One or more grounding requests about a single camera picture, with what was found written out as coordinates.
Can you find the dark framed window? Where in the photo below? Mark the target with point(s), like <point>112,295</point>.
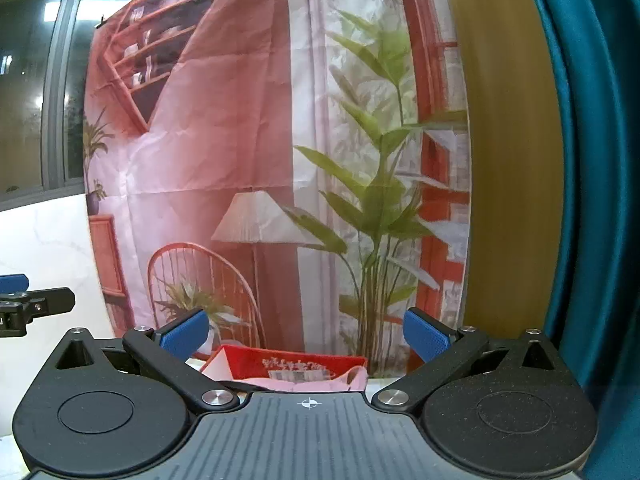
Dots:
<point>30,85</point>

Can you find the printed room scene wall backdrop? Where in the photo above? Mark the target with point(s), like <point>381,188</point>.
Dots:
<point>225,135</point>

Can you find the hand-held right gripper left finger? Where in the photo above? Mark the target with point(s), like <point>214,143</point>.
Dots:
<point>185,332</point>

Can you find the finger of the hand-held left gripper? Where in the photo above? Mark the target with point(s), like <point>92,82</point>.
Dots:
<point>45,302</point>
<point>12,283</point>

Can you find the teal curtain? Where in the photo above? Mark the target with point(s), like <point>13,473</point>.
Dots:
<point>595,160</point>

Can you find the pink packet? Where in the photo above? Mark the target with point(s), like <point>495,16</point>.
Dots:
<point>325,382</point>

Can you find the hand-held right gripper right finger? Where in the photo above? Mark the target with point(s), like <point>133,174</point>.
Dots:
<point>425,337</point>

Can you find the red strawberry print cardboard box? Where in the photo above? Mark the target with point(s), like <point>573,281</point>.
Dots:
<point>250,357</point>

